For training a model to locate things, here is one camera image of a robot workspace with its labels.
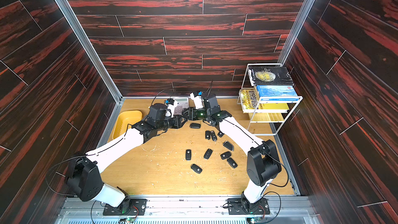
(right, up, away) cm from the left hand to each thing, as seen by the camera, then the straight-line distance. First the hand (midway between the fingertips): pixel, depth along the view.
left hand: (186, 118), depth 81 cm
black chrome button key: (+16, -12, +17) cm, 26 cm away
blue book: (+41, +14, -4) cm, 43 cm away
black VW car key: (+12, -11, +18) cm, 24 cm away
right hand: (0, +4, +3) cm, 5 cm away
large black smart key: (+4, -5, +23) cm, 24 cm away
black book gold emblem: (+46, +24, +3) cm, 52 cm away
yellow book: (+38, +11, +12) cm, 41 cm away
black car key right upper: (+25, -17, +12) cm, 32 cm away
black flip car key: (0, -22, +10) cm, 24 cm away
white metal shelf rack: (+40, +11, -7) cm, 42 cm away
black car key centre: (+12, -21, +10) cm, 26 cm away
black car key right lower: (+26, -26, +5) cm, 37 cm away
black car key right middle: (+22, -22, +8) cm, 32 cm away
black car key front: (+5, -28, +3) cm, 29 cm away
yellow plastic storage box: (-45, 0, +26) cm, 52 cm away
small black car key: (+20, -11, +18) cm, 29 cm away
